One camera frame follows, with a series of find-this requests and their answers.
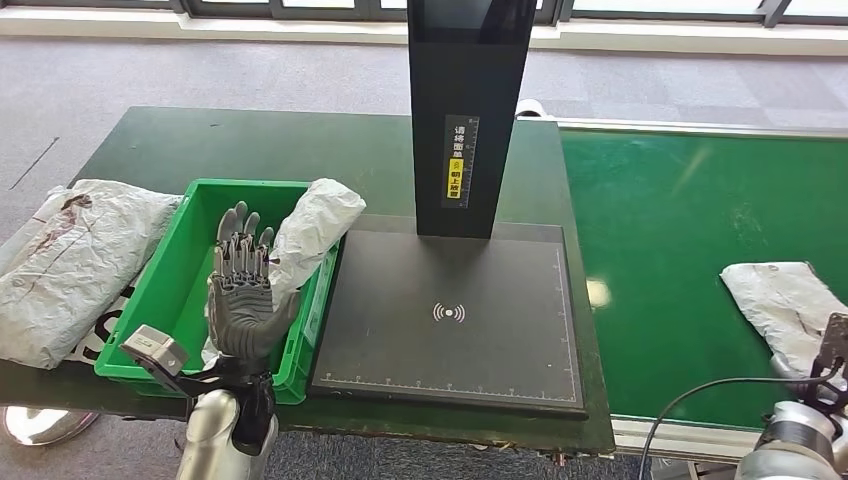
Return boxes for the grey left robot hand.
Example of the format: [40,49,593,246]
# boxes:
[205,200,303,363]

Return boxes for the plain grey parcel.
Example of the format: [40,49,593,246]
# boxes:
[198,177,367,366]

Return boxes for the grey parcel with red print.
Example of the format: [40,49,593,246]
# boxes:
[720,261,848,392]

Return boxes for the large grey black-print parcel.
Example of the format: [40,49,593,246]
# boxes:
[0,178,183,371]

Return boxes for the black inbound scanner machine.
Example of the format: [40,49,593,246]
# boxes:
[307,0,590,420]

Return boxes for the green conveyor belt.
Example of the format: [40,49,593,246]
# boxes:
[559,129,848,432]

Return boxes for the green plastic crate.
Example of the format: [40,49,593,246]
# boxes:
[93,177,342,405]

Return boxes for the dark green table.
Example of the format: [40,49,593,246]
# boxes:
[0,105,617,457]

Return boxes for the round chrome base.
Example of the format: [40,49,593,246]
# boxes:
[3,405,101,446]

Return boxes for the black yellow ruler label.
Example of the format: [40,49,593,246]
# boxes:
[441,114,480,210]

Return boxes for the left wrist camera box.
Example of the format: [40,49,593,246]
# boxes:
[119,324,220,399]

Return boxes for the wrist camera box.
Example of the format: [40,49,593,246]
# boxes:
[813,312,848,376]
[119,324,220,399]

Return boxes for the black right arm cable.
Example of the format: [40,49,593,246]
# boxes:
[637,357,848,480]

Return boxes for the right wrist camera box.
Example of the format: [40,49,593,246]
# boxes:
[813,312,848,376]

